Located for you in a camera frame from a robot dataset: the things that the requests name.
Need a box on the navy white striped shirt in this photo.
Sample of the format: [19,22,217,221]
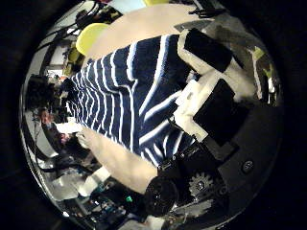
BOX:
[65,34,200,168]

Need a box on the yellow plastic chair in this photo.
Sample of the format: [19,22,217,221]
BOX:
[75,22,110,58]

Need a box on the man in white jacket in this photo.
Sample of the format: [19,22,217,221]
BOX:
[36,106,84,155]

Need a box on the black cable bundle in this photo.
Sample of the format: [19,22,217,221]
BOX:
[187,7,216,19]

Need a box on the thick black cable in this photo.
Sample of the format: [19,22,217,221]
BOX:
[35,0,105,51]

